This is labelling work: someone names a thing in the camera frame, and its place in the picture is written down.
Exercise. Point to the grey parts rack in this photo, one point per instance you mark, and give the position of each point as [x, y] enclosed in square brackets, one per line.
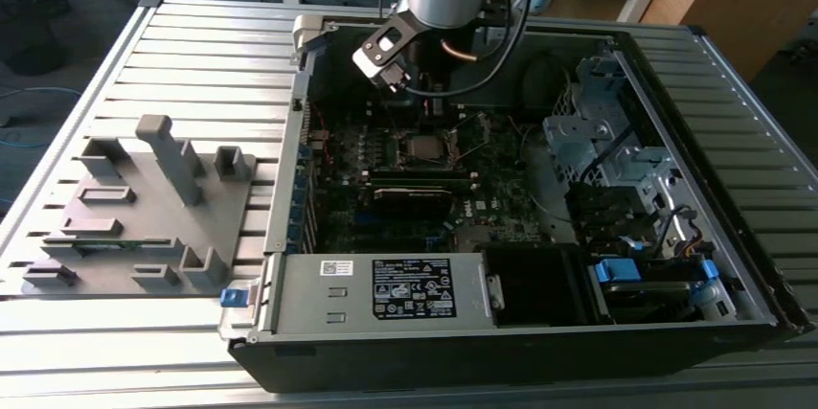
[160, 217]

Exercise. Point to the green motherboard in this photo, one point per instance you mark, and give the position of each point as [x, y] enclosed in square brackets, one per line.
[504, 198]

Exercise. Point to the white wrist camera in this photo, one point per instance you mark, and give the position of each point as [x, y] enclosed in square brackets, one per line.
[367, 61]

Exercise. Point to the grey case latch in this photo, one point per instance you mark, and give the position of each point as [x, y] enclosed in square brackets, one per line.
[306, 30]

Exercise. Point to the RAM slot black clips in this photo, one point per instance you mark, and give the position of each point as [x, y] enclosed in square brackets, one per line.
[418, 179]
[418, 169]

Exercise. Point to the black expansion card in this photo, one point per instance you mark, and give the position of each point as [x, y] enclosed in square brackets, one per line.
[412, 205]

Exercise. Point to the small chipset heatsink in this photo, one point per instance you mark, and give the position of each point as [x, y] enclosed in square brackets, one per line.
[472, 238]

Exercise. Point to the silver green CPU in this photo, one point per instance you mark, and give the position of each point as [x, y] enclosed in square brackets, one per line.
[427, 148]

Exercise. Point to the RAM slot white clips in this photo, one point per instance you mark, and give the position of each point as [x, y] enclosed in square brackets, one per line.
[418, 174]
[418, 185]

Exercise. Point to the silver ethernet port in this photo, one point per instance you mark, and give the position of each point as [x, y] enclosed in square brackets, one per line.
[319, 134]

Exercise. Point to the CPU socket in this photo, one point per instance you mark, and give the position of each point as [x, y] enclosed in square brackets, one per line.
[403, 150]

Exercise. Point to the blue disk carrier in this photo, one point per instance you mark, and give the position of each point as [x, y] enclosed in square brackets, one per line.
[707, 269]

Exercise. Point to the blue bracket clip row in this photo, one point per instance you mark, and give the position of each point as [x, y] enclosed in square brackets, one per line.
[303, 152]

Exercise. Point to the green RAM stick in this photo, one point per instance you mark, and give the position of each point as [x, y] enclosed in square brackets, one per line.
[105, 246]

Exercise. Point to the hard disk in blue carrier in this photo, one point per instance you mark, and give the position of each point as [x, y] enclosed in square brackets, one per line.
[617, 269]

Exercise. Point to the blue plastic latch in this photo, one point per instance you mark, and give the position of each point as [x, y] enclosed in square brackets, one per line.
[232, 298]

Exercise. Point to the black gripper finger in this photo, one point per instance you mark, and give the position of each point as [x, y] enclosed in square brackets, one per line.
[436, 106]

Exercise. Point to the black PC case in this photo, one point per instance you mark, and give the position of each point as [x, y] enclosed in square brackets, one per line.
[447, 366]

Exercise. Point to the silver drive cage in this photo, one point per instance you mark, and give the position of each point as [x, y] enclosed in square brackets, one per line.
[575, 133]

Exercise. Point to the silver power supply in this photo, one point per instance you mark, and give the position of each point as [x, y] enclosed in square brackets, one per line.
[307, 299]

